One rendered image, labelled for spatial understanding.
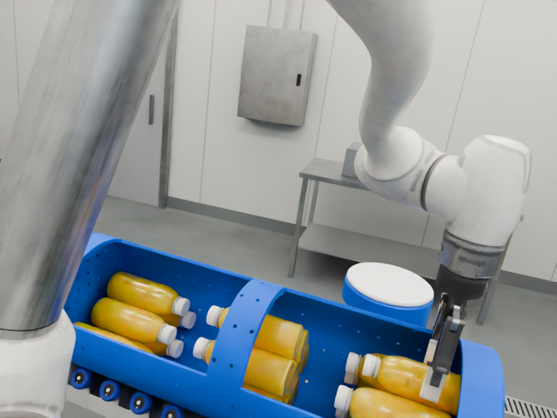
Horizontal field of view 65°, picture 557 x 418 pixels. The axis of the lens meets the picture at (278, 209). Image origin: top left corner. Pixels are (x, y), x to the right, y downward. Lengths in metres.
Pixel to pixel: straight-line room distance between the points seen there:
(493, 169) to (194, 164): 4.12
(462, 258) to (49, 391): 0.57
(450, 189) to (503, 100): 3.49
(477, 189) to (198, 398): 0.59
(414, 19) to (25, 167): 0.37
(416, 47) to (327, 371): 0.77
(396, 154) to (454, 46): 3.43
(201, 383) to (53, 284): 0.41
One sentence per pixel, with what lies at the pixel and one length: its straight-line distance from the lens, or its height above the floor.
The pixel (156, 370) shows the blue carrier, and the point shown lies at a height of 1.09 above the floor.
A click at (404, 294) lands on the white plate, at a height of 1.04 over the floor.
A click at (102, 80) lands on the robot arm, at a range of 0.43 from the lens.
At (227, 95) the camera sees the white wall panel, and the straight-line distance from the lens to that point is 4.41.
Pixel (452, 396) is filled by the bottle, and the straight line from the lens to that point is 0.85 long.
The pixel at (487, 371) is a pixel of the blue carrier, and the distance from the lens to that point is 0.81.
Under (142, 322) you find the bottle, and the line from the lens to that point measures 1.01.
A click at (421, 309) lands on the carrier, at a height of 1.01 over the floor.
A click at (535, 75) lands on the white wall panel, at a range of 4.21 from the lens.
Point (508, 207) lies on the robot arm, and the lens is 0.69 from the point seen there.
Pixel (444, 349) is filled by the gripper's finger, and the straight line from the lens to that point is 0.76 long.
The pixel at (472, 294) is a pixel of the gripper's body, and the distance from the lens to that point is 0.75.
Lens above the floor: 1.65
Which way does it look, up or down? 18 degrees down
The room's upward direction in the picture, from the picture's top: 8 degrees clockwise
